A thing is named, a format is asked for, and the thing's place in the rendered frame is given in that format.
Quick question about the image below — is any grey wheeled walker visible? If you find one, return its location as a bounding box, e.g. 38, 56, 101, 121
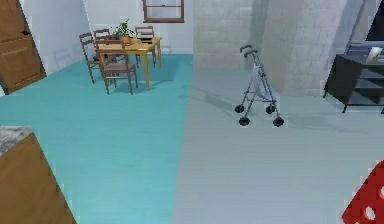
234, 44, 285, 128

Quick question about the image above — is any black and white tabletop object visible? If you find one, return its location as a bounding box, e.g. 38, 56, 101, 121
137, 32, 155, 45

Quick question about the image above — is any brown cabinet with stone top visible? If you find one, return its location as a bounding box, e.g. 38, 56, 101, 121
0, 125, 78, 224

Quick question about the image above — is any brown wooden room door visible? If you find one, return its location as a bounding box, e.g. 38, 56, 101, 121
0, 0, 47, 95

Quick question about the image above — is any yellow wooden dining table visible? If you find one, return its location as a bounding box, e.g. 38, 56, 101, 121
97, 36, 163, 89

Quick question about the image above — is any brown framed window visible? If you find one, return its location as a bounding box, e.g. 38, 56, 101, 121
142, 0, 185, 24

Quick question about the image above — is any black shelf unit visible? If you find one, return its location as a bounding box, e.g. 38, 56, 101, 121
322, 40, 384, 115

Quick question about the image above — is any green potted house plant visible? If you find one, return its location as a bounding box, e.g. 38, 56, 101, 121
112, 18, 136, 46

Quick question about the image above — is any red white-dotted object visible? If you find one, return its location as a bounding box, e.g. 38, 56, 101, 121
341, 159, 384, 224

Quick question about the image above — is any brown wooden chair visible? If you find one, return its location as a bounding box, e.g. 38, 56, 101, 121
92, 28, 112, 42
95, 38, 139, 96
78, 32, 103, 85
134, 25, 158, 69

